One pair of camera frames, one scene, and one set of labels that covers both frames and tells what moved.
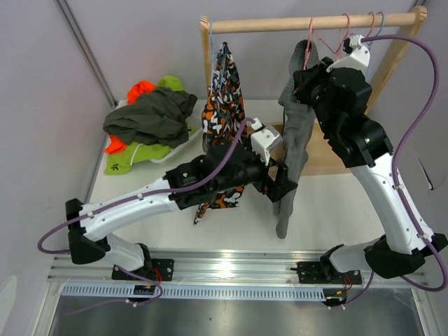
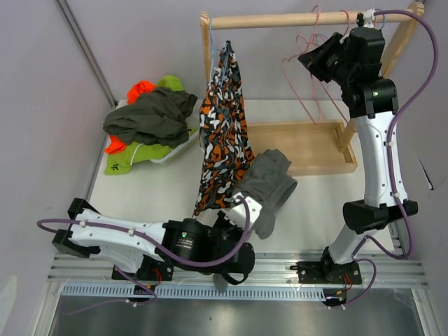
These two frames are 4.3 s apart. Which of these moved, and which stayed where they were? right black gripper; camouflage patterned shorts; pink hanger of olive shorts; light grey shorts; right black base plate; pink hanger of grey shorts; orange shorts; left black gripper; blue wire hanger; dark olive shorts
Moved: left black gripper; light grey shorts; pink hanger of grey shorts; pink hanger of olive shorts; right black gripper
Stayed: right black base plate; blue wire hanger; dark olive shorts; orange shorts; camouflage patterned shorts
